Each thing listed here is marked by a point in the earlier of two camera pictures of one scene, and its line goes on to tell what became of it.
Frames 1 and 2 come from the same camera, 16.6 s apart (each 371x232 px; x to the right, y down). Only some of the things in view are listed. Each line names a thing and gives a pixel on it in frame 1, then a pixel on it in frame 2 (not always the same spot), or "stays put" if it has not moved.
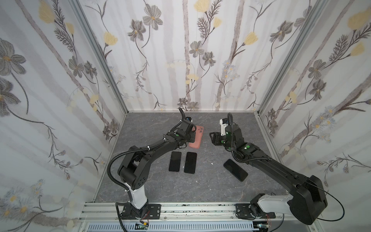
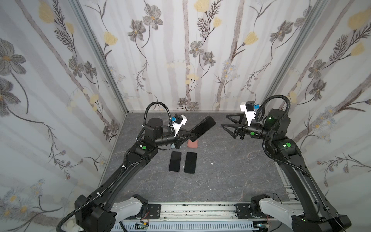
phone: [190, 163] stays put
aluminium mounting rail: [170, 213] stays put
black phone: [175, 161] stays put
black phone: [235, 169] → [202, 127]
